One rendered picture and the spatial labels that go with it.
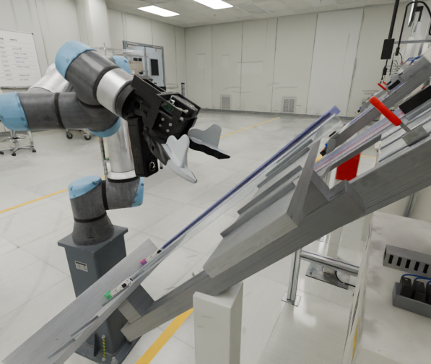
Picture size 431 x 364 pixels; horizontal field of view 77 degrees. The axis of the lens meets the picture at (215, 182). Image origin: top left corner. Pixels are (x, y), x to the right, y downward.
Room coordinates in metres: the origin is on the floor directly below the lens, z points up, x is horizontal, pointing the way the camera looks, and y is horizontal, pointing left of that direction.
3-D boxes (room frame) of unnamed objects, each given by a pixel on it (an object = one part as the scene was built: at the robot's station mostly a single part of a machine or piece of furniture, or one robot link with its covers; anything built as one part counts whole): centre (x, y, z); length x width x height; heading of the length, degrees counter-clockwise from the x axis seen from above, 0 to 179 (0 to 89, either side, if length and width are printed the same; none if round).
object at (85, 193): (0.92, 0.47, 0.72); 0.13 x 0.12 x 0.14; 106
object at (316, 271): (1.39, -0.72, 0.39); 0.24 x 0.24 x 0.78; 59
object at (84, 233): (0.92, 0.48, 0.60); 0.15 x 0.15 x 0.10
